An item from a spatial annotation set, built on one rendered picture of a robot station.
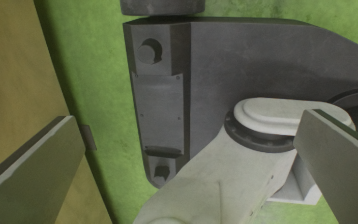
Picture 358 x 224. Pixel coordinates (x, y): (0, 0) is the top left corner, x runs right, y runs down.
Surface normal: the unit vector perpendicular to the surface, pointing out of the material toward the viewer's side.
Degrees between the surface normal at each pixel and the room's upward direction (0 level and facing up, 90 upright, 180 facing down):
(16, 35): 90
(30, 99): 91
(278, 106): 90
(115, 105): 0
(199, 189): 115
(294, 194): 90
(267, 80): 0
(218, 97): 0
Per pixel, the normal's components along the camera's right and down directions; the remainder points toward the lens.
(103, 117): -0.18, 0.51
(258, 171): -0.02, -0.86
